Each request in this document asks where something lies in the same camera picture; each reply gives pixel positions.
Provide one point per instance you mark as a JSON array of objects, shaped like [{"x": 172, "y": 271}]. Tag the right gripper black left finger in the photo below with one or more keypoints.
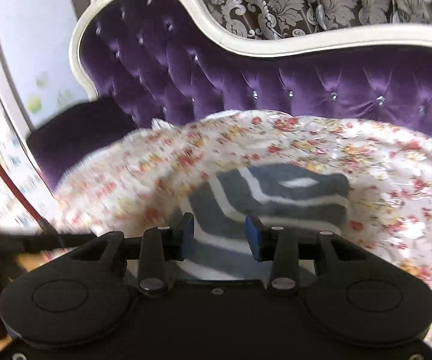
[{"x": 160, "y": 245}]

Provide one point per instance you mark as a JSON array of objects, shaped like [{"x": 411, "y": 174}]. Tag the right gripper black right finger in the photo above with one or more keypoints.
[{"x": 278, "y": 245}]

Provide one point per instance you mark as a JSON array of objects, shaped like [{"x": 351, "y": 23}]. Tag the grey white striped sweater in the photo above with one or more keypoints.
[{"x": 280, "y": 195}]

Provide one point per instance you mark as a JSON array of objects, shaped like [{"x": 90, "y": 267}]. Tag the floral bed sheet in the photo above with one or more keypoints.
[{"x": 137, "y": 182}]

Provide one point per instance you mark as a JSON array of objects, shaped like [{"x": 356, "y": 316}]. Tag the purple tufted headboard white frame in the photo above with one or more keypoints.
[{"x": 141, "y": 60}]

